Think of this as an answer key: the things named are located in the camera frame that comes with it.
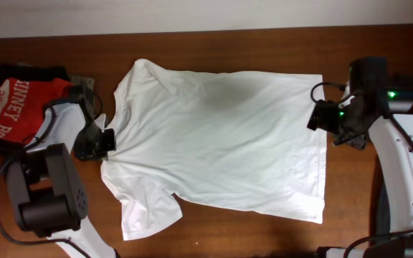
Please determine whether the grey garment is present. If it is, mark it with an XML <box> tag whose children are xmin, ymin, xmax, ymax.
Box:
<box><xmin>69</xmin><ymin>75</ymin><xmax>95</xmax><ymax>106</ymax></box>

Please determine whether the red printed t-shirt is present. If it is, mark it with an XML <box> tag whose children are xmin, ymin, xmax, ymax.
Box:
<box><xmin>0</xmin><ymin>77</ymin><xmax>72</xmax><ymax>143</ymax></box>

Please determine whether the white t-shirt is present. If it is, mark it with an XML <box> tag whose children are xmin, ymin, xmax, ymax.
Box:
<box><xmin>101</xmin><ymin>59</ymin><xmax>327</xmax><ymax>241</ymax></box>

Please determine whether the black garment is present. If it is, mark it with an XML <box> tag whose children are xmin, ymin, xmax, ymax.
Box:
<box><xmin>0</xmin><ymin>64</ymin><xmax>72</xmax><ymax>155</ymax></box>

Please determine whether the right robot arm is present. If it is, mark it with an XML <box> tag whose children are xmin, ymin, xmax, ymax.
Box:
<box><xmin>307</xmin><ymin>57</ymin><xmax>413</xmax><ymax>258</ymax></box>

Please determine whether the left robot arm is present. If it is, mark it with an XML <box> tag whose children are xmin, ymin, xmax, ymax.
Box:
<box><xmin>0</xmin><ymin>85</ymin><xmax>119</xmax><ymax>257</ymax></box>

